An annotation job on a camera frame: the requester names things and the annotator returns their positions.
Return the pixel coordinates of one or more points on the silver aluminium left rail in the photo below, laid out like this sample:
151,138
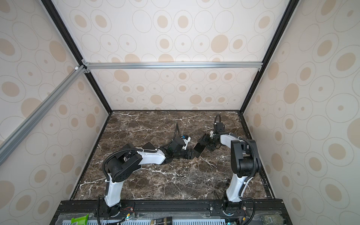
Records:
16,137

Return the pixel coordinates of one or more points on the purple smartphone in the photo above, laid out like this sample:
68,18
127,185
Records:
198,149

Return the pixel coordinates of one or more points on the phone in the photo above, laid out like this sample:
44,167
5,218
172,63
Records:
149,146

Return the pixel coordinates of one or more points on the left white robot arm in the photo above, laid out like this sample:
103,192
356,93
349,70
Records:
120,165

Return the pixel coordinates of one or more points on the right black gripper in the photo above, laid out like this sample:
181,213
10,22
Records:
206,138

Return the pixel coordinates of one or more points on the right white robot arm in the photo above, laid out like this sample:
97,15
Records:
244,157

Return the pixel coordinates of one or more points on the silver aluminium back rail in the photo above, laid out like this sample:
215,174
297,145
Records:
174,65

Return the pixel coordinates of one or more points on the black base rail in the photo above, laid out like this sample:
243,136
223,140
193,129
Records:
182,212

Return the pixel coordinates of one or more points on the dark bottle at front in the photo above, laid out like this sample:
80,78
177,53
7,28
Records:
162,221

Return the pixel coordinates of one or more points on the green packet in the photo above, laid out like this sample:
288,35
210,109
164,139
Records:
80,220

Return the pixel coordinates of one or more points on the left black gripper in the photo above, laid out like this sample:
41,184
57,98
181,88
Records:
189,155

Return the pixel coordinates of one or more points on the silver aluminium rail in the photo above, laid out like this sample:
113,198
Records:
174,65
16,137

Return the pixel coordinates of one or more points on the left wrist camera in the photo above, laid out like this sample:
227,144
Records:
185,139

